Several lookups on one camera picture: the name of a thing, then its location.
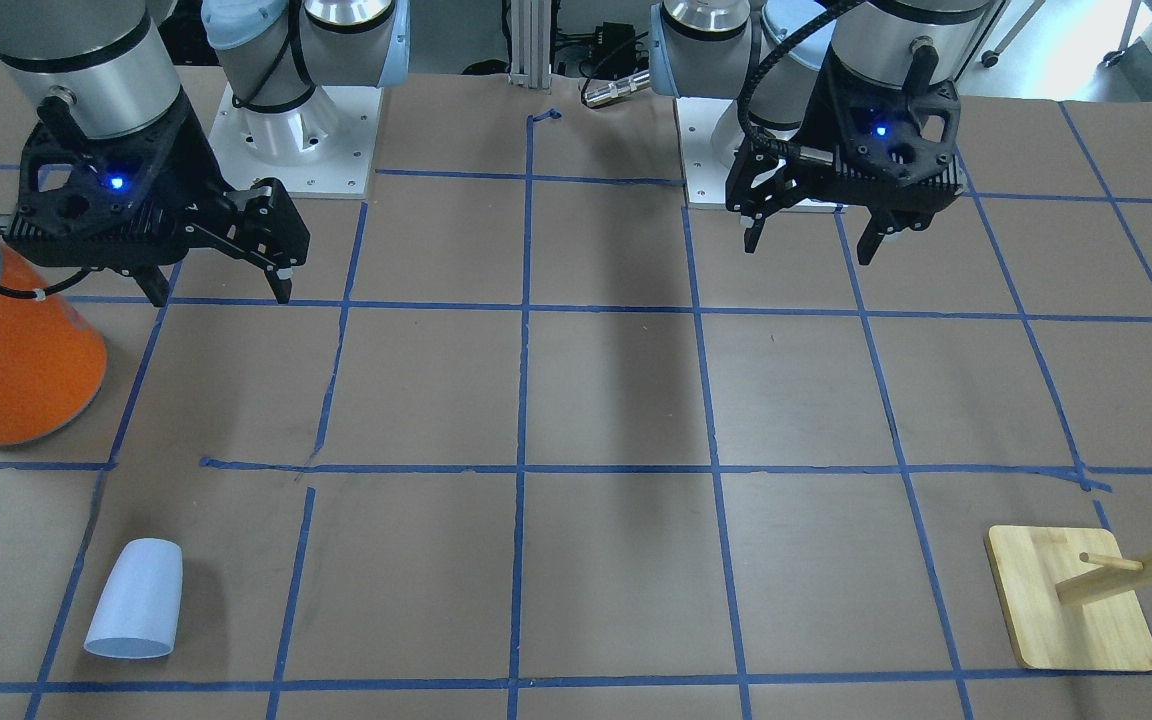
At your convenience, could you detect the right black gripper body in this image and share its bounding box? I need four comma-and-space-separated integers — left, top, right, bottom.
5, 96, 310, 276

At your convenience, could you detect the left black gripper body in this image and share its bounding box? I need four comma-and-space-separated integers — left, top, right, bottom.
723, 47, 965, 233

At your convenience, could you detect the light blue plastic cup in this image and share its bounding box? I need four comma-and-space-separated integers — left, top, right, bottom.
83, 538, 184, 660

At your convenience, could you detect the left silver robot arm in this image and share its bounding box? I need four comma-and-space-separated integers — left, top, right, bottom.
647, 1, 992, 265

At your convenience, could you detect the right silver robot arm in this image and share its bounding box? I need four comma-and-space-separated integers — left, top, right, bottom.
0, 1, 411, 306

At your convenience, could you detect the wooden cup rack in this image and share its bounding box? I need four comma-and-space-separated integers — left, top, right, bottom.
982, 524, 1152, 673

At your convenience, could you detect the orange cylindrical container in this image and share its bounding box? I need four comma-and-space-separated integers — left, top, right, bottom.
0, 243, 108, 446

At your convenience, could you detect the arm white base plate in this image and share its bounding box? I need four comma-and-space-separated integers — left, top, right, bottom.
209, 86, 384, 200
675, 97, 742, 210

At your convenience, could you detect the aluminium frame post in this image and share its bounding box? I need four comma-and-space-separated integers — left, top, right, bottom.
507, 0, 554, 94

